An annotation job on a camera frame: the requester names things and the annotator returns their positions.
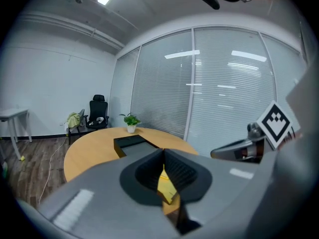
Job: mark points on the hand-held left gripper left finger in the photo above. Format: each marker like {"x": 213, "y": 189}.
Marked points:
{"x": 99, "y": 198}

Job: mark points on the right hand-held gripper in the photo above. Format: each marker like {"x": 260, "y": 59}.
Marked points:
{"x": 274, "y": 121}

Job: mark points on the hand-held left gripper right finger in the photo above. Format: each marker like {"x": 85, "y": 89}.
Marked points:
{"x": 224, "y": 183}

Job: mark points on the yellow utility knife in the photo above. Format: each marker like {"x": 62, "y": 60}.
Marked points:
{"x": 165, "y": 187}

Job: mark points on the black box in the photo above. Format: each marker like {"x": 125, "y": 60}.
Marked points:
{"x": 135, "y": 144}

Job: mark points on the glass partition with blinds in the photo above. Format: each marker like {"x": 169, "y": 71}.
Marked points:
{"x": 224, "y": 88}

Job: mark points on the white bundle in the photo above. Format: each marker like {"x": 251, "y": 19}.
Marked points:
{"x": 99, "y": 120}

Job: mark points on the potted green plant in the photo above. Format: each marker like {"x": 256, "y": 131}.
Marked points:
{"x": 131, "y": 123}

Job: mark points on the grey chair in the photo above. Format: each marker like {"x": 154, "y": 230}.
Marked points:
{"x": 81, "y": 118}

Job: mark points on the green cloth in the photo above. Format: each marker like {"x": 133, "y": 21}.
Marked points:
{"x": 72, "y": 120}

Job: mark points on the small yellow floor object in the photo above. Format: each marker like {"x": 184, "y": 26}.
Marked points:
{"x": 22, "y": 158}

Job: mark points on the black office chair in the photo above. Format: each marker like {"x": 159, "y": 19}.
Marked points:
{"x": 98, "y": 109}

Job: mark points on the white desk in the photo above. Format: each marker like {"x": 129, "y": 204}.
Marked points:
{"x": 15, "y": 113}

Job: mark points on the white ceiling pipe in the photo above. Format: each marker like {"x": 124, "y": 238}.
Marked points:
{"x": 74, "y": 27}

